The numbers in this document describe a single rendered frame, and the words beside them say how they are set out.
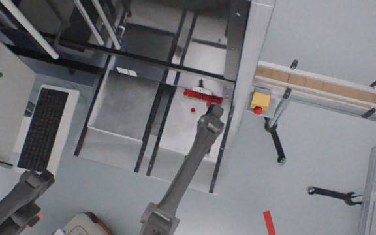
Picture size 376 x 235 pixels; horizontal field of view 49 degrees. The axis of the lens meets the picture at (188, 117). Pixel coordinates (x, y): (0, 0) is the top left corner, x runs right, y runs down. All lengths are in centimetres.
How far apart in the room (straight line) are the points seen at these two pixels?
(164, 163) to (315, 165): 125
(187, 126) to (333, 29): 160
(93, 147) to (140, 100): 30
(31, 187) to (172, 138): 70
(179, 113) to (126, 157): 31
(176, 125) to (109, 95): 34
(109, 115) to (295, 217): 140
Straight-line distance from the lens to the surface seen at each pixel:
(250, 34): 121
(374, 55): 315
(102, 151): 192
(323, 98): 193
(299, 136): 283
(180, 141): 187
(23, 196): 143
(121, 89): 197
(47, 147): 206
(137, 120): 192
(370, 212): 230
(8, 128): 206
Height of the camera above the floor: 271
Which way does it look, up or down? 75 degrees down
